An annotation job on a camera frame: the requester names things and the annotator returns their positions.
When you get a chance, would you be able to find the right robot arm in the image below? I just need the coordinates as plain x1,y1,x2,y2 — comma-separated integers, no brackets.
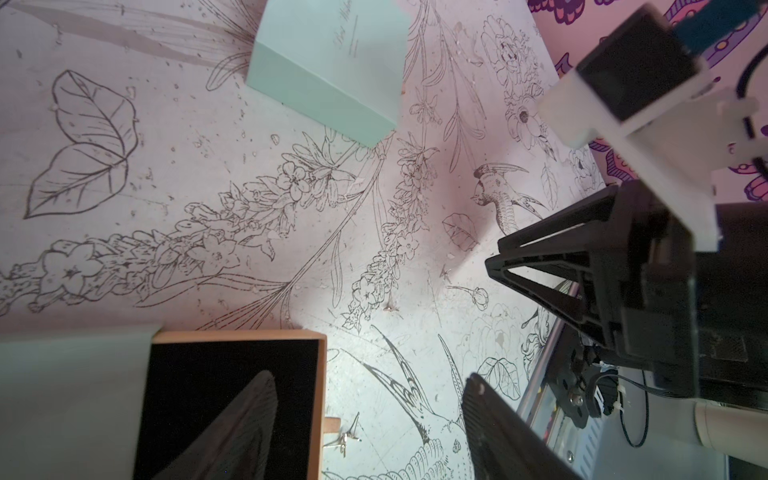
485,181,767,465

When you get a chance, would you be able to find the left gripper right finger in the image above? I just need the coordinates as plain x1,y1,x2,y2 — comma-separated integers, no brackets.
461,373,579,480

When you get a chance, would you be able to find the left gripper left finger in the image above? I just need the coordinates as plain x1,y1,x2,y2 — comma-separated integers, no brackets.
155,370,278,479

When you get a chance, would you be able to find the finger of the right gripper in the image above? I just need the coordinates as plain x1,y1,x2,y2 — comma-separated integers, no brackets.
496,186,624,264
485,255,606,345

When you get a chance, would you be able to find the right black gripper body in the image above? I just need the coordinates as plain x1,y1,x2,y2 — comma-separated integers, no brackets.
587,181,767,410

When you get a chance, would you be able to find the mint jewelry box right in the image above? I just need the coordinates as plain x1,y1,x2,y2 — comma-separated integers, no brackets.
246,0,410,148

